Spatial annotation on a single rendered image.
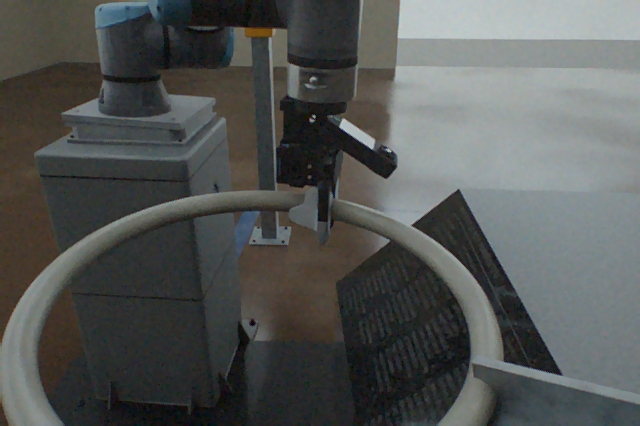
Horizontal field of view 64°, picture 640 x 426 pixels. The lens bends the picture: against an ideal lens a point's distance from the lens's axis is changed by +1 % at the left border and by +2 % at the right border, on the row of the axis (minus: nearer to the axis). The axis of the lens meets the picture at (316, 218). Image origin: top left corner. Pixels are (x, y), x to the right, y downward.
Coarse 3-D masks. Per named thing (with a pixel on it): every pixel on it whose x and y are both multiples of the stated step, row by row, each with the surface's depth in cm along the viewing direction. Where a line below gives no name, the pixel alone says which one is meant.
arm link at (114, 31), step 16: (96, 16) 127; (112, 16) 125; (128, 16) 125; (144, 16) 127; (112, 32) 126; (128, 32) 126; (144, 32) 128; (160, 32) 130; (112, 48) 128; (128, 48) 128; (144, 48) 129; (160, 48) 131; (112, 64) 130; (128, 64) 129; (144, 64) 131; (160, 64) 134
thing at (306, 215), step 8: (312, 192) 70; (312, 200) 71; (296, 208) 72; (304, 208) 72; (312, 208) 71; (296, 216) 72; (304, 216) 72; (312, 216) 72; (328, 216) 71; (304, 224) 72; (312, 224) 72; (320, 224) 71; (328, 224) 72; (320, 232) 72; (328, 232) 73; (320, 240) 73
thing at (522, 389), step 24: (480, 360) 45; (504, 384) 43; (528, 384) 41; (552, 384) 40; (576, 384) 39; (504, 408) 44; (528, 408) 42; (552, 408) 41; (576, 408) 39; (600, 408) 38; (624, 408) 37
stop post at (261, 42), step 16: (256, 32) 216; (272, 32) 216; (256, 48) 221; (256, 64) 224; (256, 80) 227; (272, 80) 232; (256, 96) 230; (272, 96) 234; (256, 112) 234; (272, 112) 235; (256, 128) 237; (272, 128) 237; (272, 144) 240; (272, 160) 244; (272, 176) 247; (272, 224) 259; (256, 240) 261; (272, 240) 261; (288, 240) 263
